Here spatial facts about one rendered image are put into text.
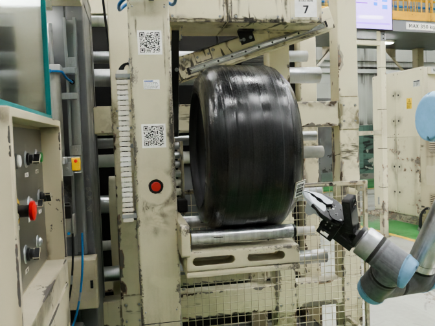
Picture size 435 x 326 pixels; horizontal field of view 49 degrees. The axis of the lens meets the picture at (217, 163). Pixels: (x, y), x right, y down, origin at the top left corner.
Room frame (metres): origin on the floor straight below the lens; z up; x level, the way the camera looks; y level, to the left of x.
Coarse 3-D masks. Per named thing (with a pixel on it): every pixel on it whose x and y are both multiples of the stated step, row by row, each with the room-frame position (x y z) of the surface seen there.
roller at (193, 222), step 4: (188, 216) 1.74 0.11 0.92; (192, 216) 1.74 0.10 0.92; (196, 216) 1.74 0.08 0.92; (188, 220) 1.72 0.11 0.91; (192, 220) 1.72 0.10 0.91; (196, 220) 1.73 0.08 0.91; (200, 220) 1.73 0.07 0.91; (188, 224) 1.72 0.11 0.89; (192, 224) 1.72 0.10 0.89; (196, 224) 1.73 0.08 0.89; (200, 224) 1.73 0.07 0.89; (204, 224) 1.73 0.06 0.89
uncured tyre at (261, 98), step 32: (192, 96) 1.66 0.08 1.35; (224, 96) 1.39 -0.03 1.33; (256, 96) 1.41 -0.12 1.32; (288, 96) 1.43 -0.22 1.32; (192, 128) 1.78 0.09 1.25; (224, 128) 1.35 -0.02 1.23; (256, 128) 1.36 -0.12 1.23; (288, 128) 1.38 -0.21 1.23; (192, 160) 1.79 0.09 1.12; (224, 160) 1.35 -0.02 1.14; (256, 160) 1.36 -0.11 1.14; (288, 160) 1.38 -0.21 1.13; (224, 192) 1.37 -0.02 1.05; (256, 192) 1.39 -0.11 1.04; (288, 192) 1.41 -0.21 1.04; (224, 224) 1.47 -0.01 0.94; (256, 224) 1.50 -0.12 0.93
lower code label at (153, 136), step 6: (144, 126) 1.49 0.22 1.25; (150, 126) 1.50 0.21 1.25; (156, 126) 1.50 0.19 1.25; (162, 126) 1.50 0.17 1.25; (144, 132) 1.49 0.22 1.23; (150, 132) 1.50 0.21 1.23; (156, 132) 1.50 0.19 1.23; (162, 132) 1.50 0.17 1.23; (144, 138) 1.49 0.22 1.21; (150, 138) 1.50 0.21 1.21; (156, 138) 1.50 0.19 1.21; (162, 138) 1.50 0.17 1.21; (144, 144) 1.49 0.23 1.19; (150, 144) 1.50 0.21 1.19; (156, 144) 1.50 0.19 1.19; (162, 144) 1.50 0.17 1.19
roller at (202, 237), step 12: (228, 228) 1.48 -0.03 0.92; (240, 228) 1.48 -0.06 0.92; (252, 228) 1.48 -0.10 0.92; (264, 228) 1.49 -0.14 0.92; (276, 228) 1.49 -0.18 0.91; (288, 228) 1.50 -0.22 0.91; (192, 240) 1.44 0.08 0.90; (204, 240) 1.45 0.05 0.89; (216, 240) 1.45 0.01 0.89; (228, 240) 1.46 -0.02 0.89; (240, 240) 1.47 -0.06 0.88; (252, 240) 1.48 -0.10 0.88
